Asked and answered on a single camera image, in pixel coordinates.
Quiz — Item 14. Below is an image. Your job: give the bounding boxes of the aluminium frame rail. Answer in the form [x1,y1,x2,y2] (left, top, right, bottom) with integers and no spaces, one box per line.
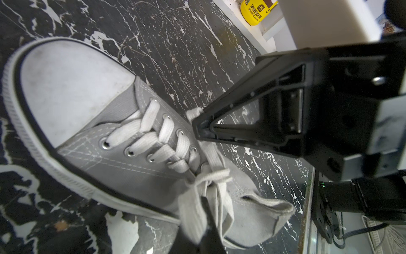
[297,167,323,254]

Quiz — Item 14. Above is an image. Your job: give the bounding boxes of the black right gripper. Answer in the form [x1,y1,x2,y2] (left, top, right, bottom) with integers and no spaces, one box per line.
[192,32,406,182]

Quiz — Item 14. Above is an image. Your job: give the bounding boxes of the grey canvas sneaker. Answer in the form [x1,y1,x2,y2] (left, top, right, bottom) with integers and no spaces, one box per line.
[2,37,296,249]

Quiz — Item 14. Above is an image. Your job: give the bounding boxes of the white shoelace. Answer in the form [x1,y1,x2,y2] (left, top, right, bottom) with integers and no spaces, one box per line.
[99,99,235,244]

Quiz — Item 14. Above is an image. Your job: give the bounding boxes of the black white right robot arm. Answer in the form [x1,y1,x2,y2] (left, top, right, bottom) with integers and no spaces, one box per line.
[192,32,406,224]

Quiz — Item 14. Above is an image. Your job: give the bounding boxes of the yellow container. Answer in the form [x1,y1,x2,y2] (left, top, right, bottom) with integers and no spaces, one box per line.
[240,0,279,26]

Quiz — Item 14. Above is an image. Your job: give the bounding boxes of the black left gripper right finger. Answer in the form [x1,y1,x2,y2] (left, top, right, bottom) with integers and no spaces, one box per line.
[199,197,226,254]

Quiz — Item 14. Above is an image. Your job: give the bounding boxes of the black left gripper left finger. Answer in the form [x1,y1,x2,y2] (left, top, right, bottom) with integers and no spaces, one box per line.
[169,227,200,254]

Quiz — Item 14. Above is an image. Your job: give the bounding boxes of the white tiered shelf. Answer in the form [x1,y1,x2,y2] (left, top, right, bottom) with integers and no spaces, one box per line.
[212,0,297,55]

